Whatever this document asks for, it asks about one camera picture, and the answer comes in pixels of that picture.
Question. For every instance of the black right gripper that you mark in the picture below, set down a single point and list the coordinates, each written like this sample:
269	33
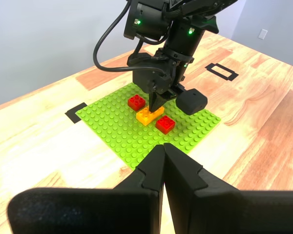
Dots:
146	75

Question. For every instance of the yellow rectangular brick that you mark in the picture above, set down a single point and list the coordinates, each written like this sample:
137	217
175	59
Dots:
144	117

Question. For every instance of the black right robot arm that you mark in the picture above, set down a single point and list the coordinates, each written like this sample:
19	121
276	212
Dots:
183	36

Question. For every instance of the green studded baseplate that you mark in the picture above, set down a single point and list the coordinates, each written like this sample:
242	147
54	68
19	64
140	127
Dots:
112	126

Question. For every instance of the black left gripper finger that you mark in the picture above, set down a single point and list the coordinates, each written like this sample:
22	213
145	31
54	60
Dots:
222	212
88	209

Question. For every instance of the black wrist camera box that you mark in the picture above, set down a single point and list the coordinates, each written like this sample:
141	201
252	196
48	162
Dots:
191	102

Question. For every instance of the red square brick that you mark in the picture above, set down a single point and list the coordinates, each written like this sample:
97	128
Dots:
136	103
164	124

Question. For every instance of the white wall outlet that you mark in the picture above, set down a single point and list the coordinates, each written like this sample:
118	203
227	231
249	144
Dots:
263	34

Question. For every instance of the black tape corner marker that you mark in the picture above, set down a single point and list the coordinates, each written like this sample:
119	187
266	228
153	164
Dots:
72	115

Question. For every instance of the black tape rectangle marker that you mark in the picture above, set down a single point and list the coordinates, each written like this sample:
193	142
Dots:
232	76

